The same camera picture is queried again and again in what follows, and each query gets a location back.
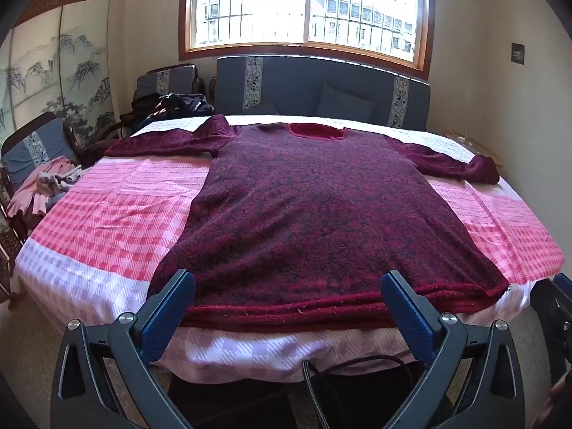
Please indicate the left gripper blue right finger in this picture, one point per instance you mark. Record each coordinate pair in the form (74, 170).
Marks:
(472, 377)

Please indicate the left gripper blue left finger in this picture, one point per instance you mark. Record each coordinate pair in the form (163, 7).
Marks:
(82, 393)

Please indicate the dark red patterned sweater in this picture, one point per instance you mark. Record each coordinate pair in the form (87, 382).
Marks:
(296, 224)

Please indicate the pink clothes on armchair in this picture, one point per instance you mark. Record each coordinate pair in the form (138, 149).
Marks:
(42, 189)

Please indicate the pile of dark clothes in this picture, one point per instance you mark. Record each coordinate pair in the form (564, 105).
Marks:
(155, 107)

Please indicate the pink checked bed cover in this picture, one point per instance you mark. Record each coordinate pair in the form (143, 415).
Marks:
(93, 255)

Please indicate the blue armchair near screen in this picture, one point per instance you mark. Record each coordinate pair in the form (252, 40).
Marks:
(44, 138)

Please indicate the blue square cushion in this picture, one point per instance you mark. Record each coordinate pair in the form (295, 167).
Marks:
(337, 104)

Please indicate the blue armchair in corner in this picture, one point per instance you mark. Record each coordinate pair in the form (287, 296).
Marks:
(178, 79)

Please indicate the painted folding screen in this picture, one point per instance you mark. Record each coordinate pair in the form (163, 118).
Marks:
(55, 59)

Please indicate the wooden framed window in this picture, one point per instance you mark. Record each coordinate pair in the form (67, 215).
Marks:
(394, 34)

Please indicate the blue sofa with patterned stripes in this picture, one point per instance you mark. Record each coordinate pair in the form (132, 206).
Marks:
(321, 87)

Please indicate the black wall switch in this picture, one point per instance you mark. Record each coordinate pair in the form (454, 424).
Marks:
(518, 53)

